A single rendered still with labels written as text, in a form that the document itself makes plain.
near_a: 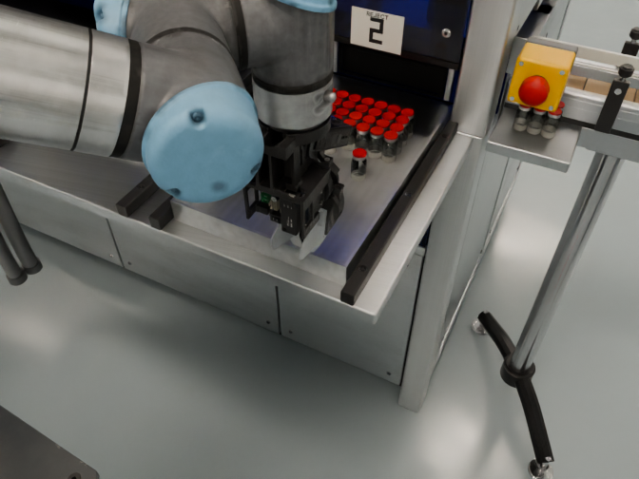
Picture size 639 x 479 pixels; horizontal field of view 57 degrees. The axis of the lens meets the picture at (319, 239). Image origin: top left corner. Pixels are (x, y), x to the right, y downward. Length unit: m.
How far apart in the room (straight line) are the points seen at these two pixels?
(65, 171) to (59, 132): 0.60
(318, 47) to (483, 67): 0.45
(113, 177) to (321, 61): 0.48
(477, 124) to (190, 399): 1.08
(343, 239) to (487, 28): 0.36
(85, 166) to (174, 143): 0.62
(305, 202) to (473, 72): 0.44
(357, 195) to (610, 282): 1.38
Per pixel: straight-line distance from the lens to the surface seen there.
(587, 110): 1.06
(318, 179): 0.61
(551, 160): 0.99
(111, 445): 1.68
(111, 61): 0.37
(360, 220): 0.81
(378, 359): 1.53
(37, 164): 1.00
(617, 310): 2.04
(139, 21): 0.48
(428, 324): 1.34
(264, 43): 0.50
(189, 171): 0.37
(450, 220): 1.11
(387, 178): 0.88
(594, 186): 1.18
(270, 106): 0.55
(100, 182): 0.93
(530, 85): 0.89
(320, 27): 0.51
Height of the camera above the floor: 1.44
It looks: 45 degrees down
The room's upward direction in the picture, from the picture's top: straight up
